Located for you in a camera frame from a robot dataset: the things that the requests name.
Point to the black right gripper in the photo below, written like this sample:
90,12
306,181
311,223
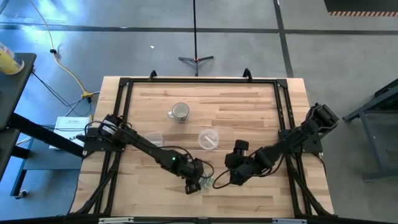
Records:
236,166

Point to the white sweetener packet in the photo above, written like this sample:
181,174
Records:
210,141

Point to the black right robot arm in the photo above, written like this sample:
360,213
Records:
286,140

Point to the black tripod stand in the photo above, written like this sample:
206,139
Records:
195,59

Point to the empty clear plastic container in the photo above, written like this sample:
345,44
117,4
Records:
154,138

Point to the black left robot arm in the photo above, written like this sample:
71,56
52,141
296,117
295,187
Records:
149,146

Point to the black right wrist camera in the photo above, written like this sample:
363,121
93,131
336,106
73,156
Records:
242,145

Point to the black aluminium table frame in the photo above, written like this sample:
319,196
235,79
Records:
202,80

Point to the white paper box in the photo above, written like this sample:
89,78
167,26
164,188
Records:
68,127

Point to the dark metal cart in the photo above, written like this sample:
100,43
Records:
373,109

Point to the black hazard striped mat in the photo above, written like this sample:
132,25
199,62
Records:
360,6

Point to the black side table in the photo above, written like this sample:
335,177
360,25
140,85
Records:
15,90

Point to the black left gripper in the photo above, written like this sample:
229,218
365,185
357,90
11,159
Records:
193,170

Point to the grey patterned mug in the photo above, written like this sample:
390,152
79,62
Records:
180,112

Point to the yellow canister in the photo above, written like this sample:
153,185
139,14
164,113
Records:
9,62

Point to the clear plastic cup lid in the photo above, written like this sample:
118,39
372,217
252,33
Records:
209,139

